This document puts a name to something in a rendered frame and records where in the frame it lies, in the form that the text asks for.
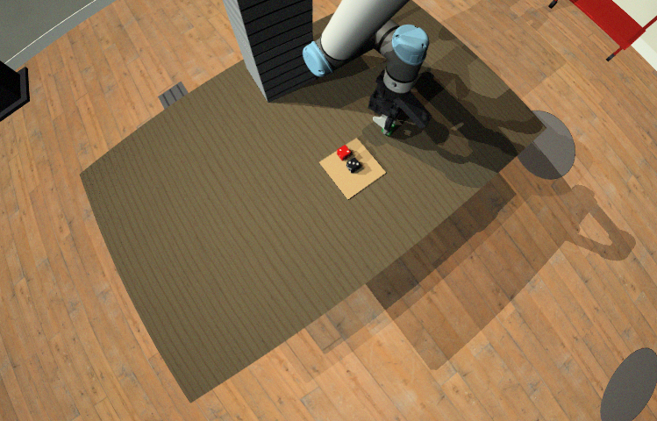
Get red die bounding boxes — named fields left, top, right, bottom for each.
left=337, top=145, right=351, bottom=161

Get black die with white pips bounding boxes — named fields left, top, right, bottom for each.
left=346, top=157, right=361, bottom=174

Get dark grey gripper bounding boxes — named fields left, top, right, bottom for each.
left=368, top=70, right=410, bottom=135

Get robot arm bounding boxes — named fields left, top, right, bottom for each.
left=303, top=0, right=432, bottom=128

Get tan mat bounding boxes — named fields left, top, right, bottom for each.
left=319, top=138, right=386, bottom=200

